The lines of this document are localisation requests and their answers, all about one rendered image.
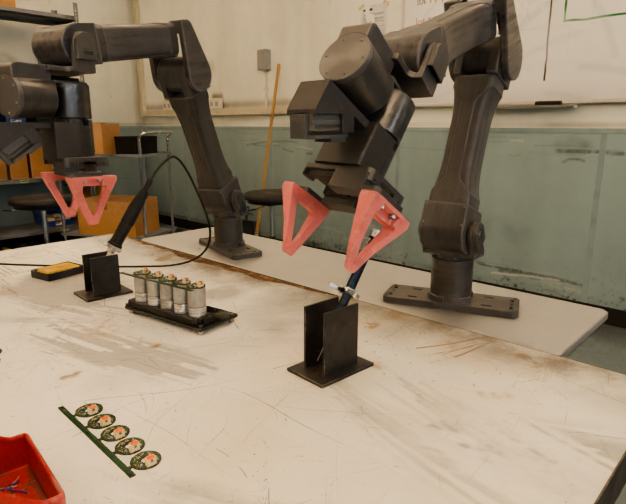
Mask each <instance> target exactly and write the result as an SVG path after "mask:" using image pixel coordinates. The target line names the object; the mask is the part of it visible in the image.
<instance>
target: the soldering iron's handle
mask: <svg viewBox="0 0 626 504"><path fill-rule="evenodd" d="M152 182H153V180H151V179H148V181H147V183H146V185H144V187H143V189H140V190H139V191H138V193H137V194H136V196H135V197H134V199H133V200H132V201H131V203H130V204H129V206H128V208H127V209H126V211H125V213H124V215H123V217H122V218H121V221H120V223H119V225H118V227H117V229H116V230H115V232H114V234H113V235H112V237H111V239H110V240H108V242H107V243H109V244H111V245H113V246H115V247H117V248H119V249H122V245H123V243H124V241H125V239H126V237H127V235H128V234H129V232H130V230H131V227H133V225H134V224H135V222H136V220H137V218H138V216H139V214H140V212H141V211H142V208H143V206H144V203H145V201H146V199H147V196H148V190H149V188H150V186H151V184H152Z"/></svg>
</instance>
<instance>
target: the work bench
mask: <svg viewBox="0 0 626 504"><path fill-rule="evenodd" d="M121 250H122V252H121V253H117V252H116V253H115V254H118V260H119V266H139V265H170V264H177V263H182V262H185V261H189V260H191V259H193V258H195V257H197V256H195V255H192V254H188V253H185V252H181V251H177V250H174V249H170V248H167V247H163V246H159V245H156V244H152V243H149V242H145V241H142V240H138V239H134V238H131V237H126V239H125V241H124V243H123V245H122V249H121ZM144 268H148V269H149V270H150V271H151V273H155V272H157V271H161V272H162V274H164V277H165V276H168V275H171V274H174V275H175V277H177V280H180V279H182V278H185V277H187V278H189V280H190V281H191V283H195V282H196V283H197V282H198V281H204V284H205V285H206V286H205V292H206V305H207V306H211V307H215V308H219V309H222V310H226V311H230V312H234V313H237V314H238V316H237V317H235V318H234V322H229V320H228V321H226V322H223V323H221V324H219V325H216V326H214V327H212V328H209V329H207V330H204V335H198V331H195V330H192V329H189V328H186V327H183V326H179V325H176V324H173V323H170V322H166V321H163V320H160V319H157V318H154V317H150V316H147V315H144V314H141V313H137V312H134V313H129V310H128V309H125V306H126V305H125V303H128V300H129V299H132V298H135V288H134V277H132V276H128V275H124V274H120V283H121V285H123V286H125V287H127V288H129V289H131V290H133V293H130V294H125V295H121V296H116V297H112V298H107V299H102V300H98V301H93V302H89V303H87V302H86V301H84V300H82V299H81V298H79V297H78V296H76V295H74V293H73V292H75V291H80V290H85V283H84V273H81V274H77V275H73V276H69V277H66V278H62V279H58V280H54V281H50V282H48V281H44V280H40V279H36V278H32V277H31V273H30V274H25V275H20V276H15V277H9V278H4V279H0V349H2V352H1V353H0V359H1V361H0V436H4V437H12V436H15V435H18V434H21V433H27V434H29V435H30V437H31V439H32V440H33V442H34V444H35V445H36V447H37V448H38V450H39V452H40V453H41V455H42V456H43V458H44V460H45V461H46V463H47V465H48V466H49V468H50V469H51V471H52V473H53V474H54V476H55V477H56V479H57V481H58V482H59V484H60V486H61V487H62V489H63V490H64V492H65V498H66V504H615V502H616V500H617V498H618V497H619V495H620V493H621V491H622V489H623V487H624V485H625V484H626V374H623V373H620V372H616V371H612V370H609V369H605V368H602V367H598V366H594V365H591V364H587V363H584V362H580V361H576V360H573V359H569V358H566V357H562V356H558V355H555V354H551V353H548V352H544V351H540V350H537V349H533V348H530V347H526V346H522V345H519V344H515V343H512V342H508V341H504V340H501V339H497V338H494V337H490V336H486V335H483V334H479V333H476V332H472V331H468V330H465V329H461V328H458V327H454V326H450V325H447V324H443V323H440V322H436V321H432V320H429V319H425V318H422V317H418V316H414V315H411V314H407V313H404V312H400V311H396V310H393V309H389V308H386V307H382V306H378V305H375V304H371V303H368V302H364V301H360V300H357V299H350V302H349V303H348V305H351V304H354V303H358V351H357V356H359V357H362V358H364V359H366V360H369V361H371V362H373V363H374V366H372V367H369V368H367V369H365V370H363V371H361V372H358V373H356V374H354V375H352V376H350V377H347V378H345V379H343V380H341V381H339V382H336V383H334V384H332V385H330V386H328V387H325V388H323V389H321V388H319V387H317V386H316V385H314V384H312V383H310V382H308V381H306V380H304V379H302V378H300V377H298V376H296V375H294V374H292V373H290V372H288V371H287V368H288V367H290V366H293V365H295V364H298V363H300V362H303V361H304V306H307V305H310V304H313V303H317V302H320V301H323V300H327V299H330V298H333V297H336V296H338V295H335V294H331V293H328V292H324V291H320V290H317V289H313V288H310V287H306V286H303V285H299V284H295V283H292V282H288V281H285V280H281V279H278V278H274V277H270V276H267V275H263V274H260V273H256V272H252V271H249V270H245V269H242V268H238V267H235V266H231V265H227V264H224V263H220V262H217V261H213V260H210V259H206V258H202V257H199V258H198V259H196V260H194V261H192V262H189V263H186V264H182V265H177V266H170V267H144ZM144 268H119V272H125V273H129V274H133V272H135V271H139V270H142V269H144ZM338 297H339V300H340V298H341V296H338ZM90 403H98V404H101V405H102V406H103V410H102V412H100V413H99V414H97V415H100V414H112V415H114V416H115V417H116V421H115V423H114V424H112V425H111V426H115V425H125V426H127V427H129V429H130V433H129V435H128V436H127V437H125V438H124V439H126V438H131V437H138V438H141V439H143V440H144V441H145V447H144V448H143V449H142V450H141V451H140V452H143V451H157V452H159V453H160V454H161V457H162V459H161V462H160V463H159V464H158V465H157V466H155V467H153V468H151V469H148V470H135V469H133V468H132V469H131V470H132V471H133V472H134V473H135V474H136V476H134V477H132V478H129V477H128V476H127V475H126V474H125V473H124V472H123V471H122V470H121V469H120V468H119V467H118V466H117V465H116V464H115V463H114V462H113V461H112V460H111V459H109V458H108V457H107V456H106V455H105V454H104V453H103V452H102V451H101V450H100V449H99V448H98V447H97V446H96V445H95V444H94V443H93V442H92V441H91V440H90V439H89V438H88V437H87V436H86V435H85V434H84V433H83V432H82V431H81V430H80V429H79V428H78V427H77V426H75V425H74V424H73V423H72V422H71V421H70V420H69V419H68V418H67V417H66V416H65V415H64V414H63V413H62V412H61V411H60V410H59V409H58V407H60V406H64V407H65V408H66V409H67V410H68V411H69V412H70V413H71V414H72V415H74V414H75V411H76V409H77V408H79V407H80V406H83V405H85V404H90ZM111 426H109V427H111ZM140 452H138V453H140ZM138 453H135V454H132V455H119V454H115V455H116V456H117V457H118V458H119V459H120V460H121V461H122V462H123V463H124V464H125V465H126V466H130V460H131V458H132V457H133V456H134V455H136V454H138Z"/></svg>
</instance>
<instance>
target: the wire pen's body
mask: <svg viewBox="0 0 626 504"><path fill-rule="evenodd" d="M373 238H374V236H371V235H369V237H368V238H367V240H366V242H365V245H364V247H363V249H364V248H365V247H366V246H367V245H368V244H369V243H370V242H371V241H372V239H373ZM363 249H362V250H363ZM368 260H369V259H368ZM368 260H367V261H366V262H365V263H364V264H363V265H362V266H361V267H360V268H359V269H358V270H357V271H356V272H355V273H352V274H351V276H350V278H349V280H348V283H347V285H346V286H347V287H349V289H351V290H352V291H354V292H355V293H356V291H355V288H356V286H357V284H358V282H359V279H360V277H361V275H362V273H363V271H364V268H365V266H366V264H367V262H368ZM346 286H343V289H344V291H343V294H342V296H341V298H340V300H339V303H338V305H337V307H336V309H339V308H342V307H345V306H348V303H349V302H350V299H351V297H352V296H350V295H349V294H347V293H346V292H345V288H346ZM336 309H335V310H336Z"/></svg>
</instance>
